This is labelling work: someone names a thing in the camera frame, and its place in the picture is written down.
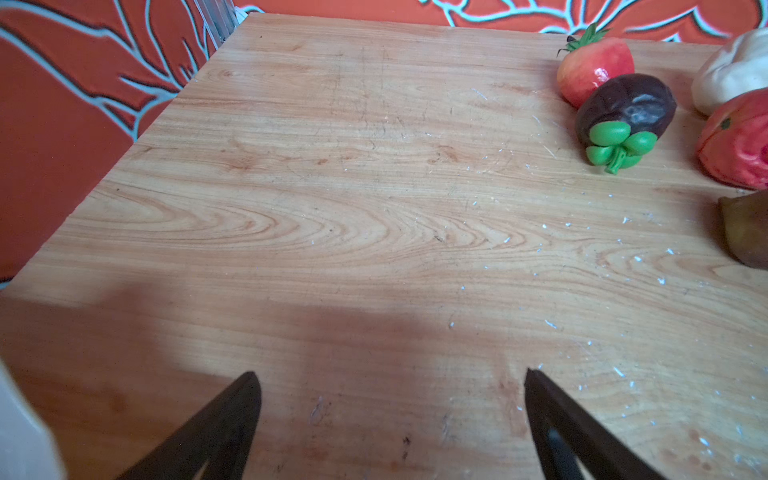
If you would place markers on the brown fake passion fruit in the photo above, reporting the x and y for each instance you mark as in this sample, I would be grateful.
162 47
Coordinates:
745 228

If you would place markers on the pink scalloped fruit bowl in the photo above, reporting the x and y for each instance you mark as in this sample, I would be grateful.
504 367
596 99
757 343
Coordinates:
28 447

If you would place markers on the red fake apple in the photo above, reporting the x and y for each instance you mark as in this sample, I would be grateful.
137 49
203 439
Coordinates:
732 147

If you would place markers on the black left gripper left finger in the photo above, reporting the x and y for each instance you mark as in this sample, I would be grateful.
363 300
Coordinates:
214 443

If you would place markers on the white fake garlic bulb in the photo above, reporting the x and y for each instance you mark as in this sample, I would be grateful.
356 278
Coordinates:
738 67

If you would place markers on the dark purple fake mangosteen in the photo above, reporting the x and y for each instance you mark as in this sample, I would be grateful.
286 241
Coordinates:
623 120

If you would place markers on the red fake strawberry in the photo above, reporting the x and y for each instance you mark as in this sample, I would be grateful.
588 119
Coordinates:
590 61

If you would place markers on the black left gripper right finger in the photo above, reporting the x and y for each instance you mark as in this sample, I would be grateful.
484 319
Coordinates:
569 440

